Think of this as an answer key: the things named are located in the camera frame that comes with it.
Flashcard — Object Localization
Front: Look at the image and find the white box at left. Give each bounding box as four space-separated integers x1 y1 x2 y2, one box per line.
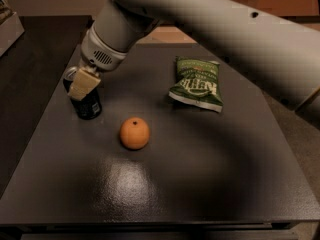
0 12 25 57

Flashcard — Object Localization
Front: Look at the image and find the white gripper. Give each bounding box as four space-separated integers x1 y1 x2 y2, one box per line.
68 27 127 101

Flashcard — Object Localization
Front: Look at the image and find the green chip bag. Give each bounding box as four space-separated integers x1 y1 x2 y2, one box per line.
168 57 223 113

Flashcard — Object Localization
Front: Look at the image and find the black pepsi can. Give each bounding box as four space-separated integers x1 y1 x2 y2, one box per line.
63 66 102 120

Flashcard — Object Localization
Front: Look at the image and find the orange fruit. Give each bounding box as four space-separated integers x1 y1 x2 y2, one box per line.
119 117 150 150

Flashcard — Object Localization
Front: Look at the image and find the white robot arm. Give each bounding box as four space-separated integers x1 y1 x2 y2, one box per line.
80 0 320 113

